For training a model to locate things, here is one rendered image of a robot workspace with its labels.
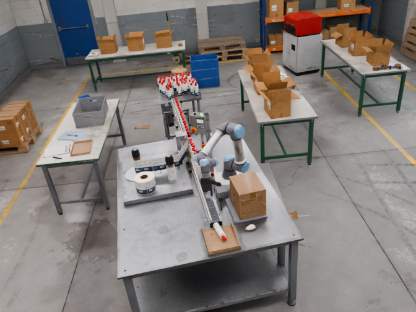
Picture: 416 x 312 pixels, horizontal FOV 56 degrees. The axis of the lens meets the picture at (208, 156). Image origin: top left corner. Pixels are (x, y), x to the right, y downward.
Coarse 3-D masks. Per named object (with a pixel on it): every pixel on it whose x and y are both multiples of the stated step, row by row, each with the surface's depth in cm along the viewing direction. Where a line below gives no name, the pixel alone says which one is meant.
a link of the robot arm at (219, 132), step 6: (222, 126) 353; (216, 132) 352; (222, 132) 352; (210, 138) 351; (216, 138) 350; (210, 144) 346; (204, 150) 343; (210, 150) 346; (198, 156) 342; (204, 156) 340; (198, 162) 343
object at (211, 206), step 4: (204, 192) 375; (204, 196) 369; (208, 200) 363; (212, 200) 363; (208, 204) 358; (212, 204) 357; (208, 208) 353; (212, 208) 352; (212, 212) 347; (216, 212) 347; (212, 216) 343; (216, 216) 342; (212, 220) 338; (216, 220) 337
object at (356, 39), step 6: (360, 30) 726; (354, 36) 729; (360, 36) 694; (366, 36) 693; (372, 36) 697; (354, 42) 702; (360, 42) 701; (366, 42) 701; (348, 48) 739; (354, 48) 707; (360, 48) 706; (354, 54) 712; (360, 54) 712
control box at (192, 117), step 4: (196, 112) 391; (192, 116) 385; (196, 116) 383; (200, 116) 382; (192, 120) 387; (204, 120) 381; (192, 124) 390; (200, 124) 386; (204, 124) 384; (192, 128) 392; (196, 128) 390; (200, 128) 388; (196, 132) 393; (200, 132) 391; (204, 132) 389
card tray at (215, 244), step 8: (208, 232) 332; (216, 232) 331; (224, 232) 330; (232, 232) 329; (208, 240) 324; (216, 240) 323; (232, 240) 321; (208, 248) 316; (216, 248) 315; (224, 248) 309; (232, 248) 310; (240, 248) 312
